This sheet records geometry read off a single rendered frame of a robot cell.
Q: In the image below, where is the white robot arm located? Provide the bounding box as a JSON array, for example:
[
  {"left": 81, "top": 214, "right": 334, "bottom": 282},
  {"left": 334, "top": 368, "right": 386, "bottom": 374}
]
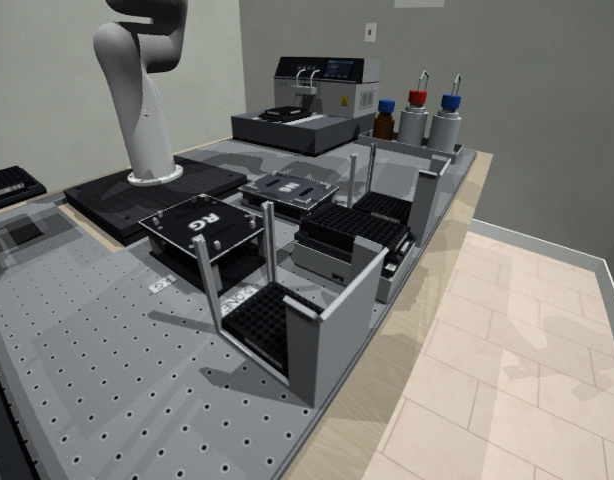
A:
[{"left": 93, "top": 0, "right": 188, "bottom": 187}]

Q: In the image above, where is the blue bottle cap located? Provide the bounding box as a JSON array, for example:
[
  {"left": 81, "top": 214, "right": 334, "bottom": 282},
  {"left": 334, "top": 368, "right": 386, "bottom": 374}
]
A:
[
  {"left": 378, "top": 100, "right": 395, "bottom": 111},
  {"left": 441, "top": 95, "right": 461, "bottom": 107}
]

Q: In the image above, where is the black regrip nest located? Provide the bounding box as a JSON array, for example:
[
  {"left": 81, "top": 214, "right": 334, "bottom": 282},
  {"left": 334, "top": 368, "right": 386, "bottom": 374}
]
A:
[{"left": 138, "top": 193, "right": 266, "bottom": 298}]

